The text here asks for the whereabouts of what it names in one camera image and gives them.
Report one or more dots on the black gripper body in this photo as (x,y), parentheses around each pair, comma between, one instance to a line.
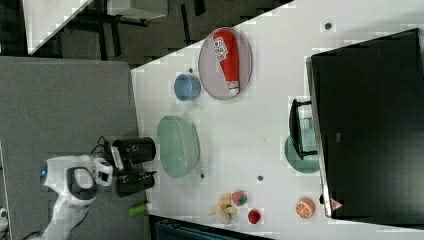
(129,183)

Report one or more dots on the green plastic strainer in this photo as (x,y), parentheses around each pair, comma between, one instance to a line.
(179,146)

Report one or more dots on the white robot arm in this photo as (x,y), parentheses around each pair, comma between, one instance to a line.
(76,180)

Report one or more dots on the black cylinder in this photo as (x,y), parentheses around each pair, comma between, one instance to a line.
(135,151)

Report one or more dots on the dark crate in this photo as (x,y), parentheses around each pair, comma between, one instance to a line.
(170,229)

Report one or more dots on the peeled banana toy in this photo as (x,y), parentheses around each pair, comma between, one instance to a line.
(223,209)

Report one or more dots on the grey partition board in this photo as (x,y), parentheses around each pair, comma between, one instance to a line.
(53,107)

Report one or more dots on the blue plastic cup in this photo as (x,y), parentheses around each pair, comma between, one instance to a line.
(187,87)

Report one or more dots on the strawberry toy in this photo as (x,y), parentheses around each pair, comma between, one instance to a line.
(239,198)

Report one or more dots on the red raspberry toy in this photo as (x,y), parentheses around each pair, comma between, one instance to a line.
(254,216)

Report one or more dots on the grey round plate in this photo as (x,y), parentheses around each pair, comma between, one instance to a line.
(210,72)

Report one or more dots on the red plush ketchup bottle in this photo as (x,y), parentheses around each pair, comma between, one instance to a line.
(226,51)

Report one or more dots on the orange slice toy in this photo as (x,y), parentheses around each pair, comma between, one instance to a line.
(305,208)

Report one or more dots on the black toaster oven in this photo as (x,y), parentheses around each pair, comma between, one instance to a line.
(368,119)

